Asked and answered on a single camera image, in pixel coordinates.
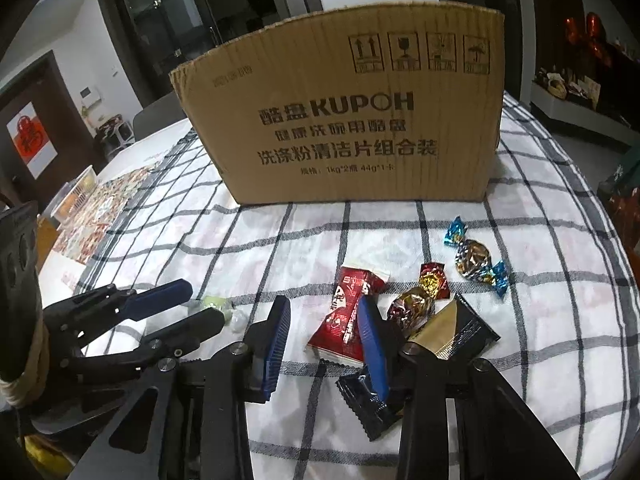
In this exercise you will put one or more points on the brown cardboard box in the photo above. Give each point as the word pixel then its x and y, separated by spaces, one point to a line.
pixel 340 160

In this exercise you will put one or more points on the pale yellow-green candy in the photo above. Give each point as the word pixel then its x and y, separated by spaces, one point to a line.
pixel 232 317

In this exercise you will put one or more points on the black white checked tablecloth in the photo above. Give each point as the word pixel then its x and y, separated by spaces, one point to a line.
pixel 525 385

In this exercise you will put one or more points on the red snack packet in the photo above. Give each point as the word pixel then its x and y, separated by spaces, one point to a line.
pixel 340 310

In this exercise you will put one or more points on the grey dining chair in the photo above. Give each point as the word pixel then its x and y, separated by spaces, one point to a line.
pixel 160 117

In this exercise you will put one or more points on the tall dark cabinet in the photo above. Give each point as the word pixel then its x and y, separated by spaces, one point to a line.
pixel 552 20

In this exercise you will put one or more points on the red balloons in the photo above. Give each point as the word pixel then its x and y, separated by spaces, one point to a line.
pixel 590 35

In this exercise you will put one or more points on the white stool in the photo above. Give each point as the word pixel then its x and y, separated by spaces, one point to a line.
pixel 115 135

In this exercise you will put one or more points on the wall intercom panel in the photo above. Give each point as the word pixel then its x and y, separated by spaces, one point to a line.
pixel 90 98

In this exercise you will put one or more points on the green cloth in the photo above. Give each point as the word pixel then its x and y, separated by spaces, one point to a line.
pixel 627 167

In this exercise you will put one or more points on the patterned table mat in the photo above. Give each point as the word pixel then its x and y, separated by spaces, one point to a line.
pixel 100 210

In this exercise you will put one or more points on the red white door poster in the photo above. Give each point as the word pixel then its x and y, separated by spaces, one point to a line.
pixel 27 140

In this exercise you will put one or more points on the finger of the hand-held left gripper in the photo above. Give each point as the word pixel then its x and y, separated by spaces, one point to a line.
pixel 200 322
pixel 165 294

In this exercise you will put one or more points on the dark wooden door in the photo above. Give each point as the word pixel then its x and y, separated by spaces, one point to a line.
pixel 60 110

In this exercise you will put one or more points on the yellow tissue box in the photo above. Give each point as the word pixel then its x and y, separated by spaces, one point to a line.
pixel 47 242

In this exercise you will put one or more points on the low white cabinet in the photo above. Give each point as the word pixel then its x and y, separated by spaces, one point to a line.
pixel 590 117

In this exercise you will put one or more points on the gold candy with red wrapper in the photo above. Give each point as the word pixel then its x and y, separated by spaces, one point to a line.
pixel 410 305

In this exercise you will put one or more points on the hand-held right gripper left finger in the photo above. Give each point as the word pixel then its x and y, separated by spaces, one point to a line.
pixel 277 350

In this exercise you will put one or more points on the sliding glass door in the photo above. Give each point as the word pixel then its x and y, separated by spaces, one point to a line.
pixel 165 35

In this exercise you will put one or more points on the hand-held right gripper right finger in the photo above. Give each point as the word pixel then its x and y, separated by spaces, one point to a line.
pixel 372 350

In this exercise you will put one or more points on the gold candy with blue wrapper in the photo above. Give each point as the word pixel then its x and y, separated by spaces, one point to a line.
pixel 472 260

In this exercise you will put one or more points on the clear plastic container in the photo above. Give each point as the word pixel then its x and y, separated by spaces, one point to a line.
pixel 75 195

